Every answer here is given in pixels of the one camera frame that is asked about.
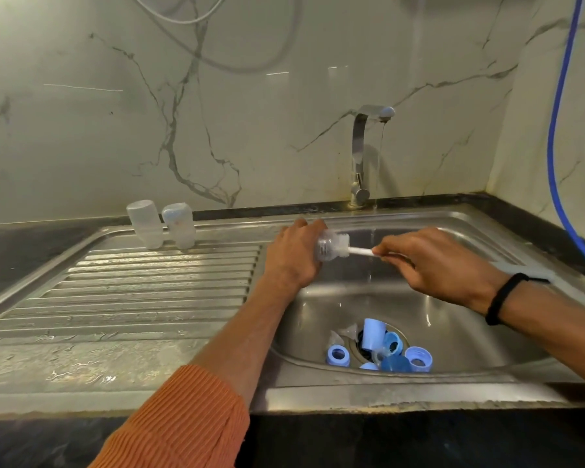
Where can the orange ribbed sleeve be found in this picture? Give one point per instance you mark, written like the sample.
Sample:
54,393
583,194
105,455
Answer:
180,424

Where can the stainless steel sink with drainboard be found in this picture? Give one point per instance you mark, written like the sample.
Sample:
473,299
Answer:
141,297

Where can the chrome sink faucet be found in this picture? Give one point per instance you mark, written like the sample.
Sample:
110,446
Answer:
358,151

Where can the person's left fingers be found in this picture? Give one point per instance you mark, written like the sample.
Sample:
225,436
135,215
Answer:
309,226

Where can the dark blue bottle cap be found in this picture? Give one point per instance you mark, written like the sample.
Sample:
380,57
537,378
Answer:
396,364

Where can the person's left hand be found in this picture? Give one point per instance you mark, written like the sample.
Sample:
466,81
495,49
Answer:
290,260

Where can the white bottle brush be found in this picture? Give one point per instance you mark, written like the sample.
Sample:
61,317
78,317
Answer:
360,251

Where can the person's right forearm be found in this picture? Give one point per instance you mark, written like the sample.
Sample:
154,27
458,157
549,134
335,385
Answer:
560,331

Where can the person's right fingers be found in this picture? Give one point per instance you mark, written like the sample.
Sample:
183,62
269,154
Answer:
395,248

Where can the clear silicone bottle nipple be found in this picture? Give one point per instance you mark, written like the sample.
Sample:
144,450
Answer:
349,332
335,340
379,356

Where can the person's right hand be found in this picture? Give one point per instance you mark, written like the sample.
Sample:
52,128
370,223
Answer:
448,268

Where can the person's left forearm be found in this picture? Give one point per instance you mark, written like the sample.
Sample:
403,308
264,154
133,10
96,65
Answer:
253,336

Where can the black wristband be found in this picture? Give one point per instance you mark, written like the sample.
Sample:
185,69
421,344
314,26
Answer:
499,299

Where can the clear baby bottle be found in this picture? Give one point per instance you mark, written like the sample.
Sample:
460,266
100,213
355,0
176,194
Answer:
327,248
179,226
145,224

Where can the tall light blue bottle cap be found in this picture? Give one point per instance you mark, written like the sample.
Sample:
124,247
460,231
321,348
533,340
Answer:
373,334

